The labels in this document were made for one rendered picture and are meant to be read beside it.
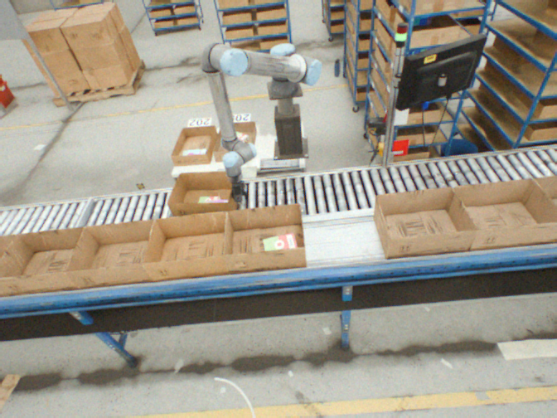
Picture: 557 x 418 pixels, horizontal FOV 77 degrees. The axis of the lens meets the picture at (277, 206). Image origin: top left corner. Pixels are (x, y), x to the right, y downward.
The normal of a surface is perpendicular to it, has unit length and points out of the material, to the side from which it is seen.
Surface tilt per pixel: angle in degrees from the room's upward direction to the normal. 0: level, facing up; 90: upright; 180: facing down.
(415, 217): 0
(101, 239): 90
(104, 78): 90
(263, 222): 89
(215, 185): 89
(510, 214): 0
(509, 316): 0
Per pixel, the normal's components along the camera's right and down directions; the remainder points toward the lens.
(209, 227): 0.03, 0.70
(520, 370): -0.12, -0.69
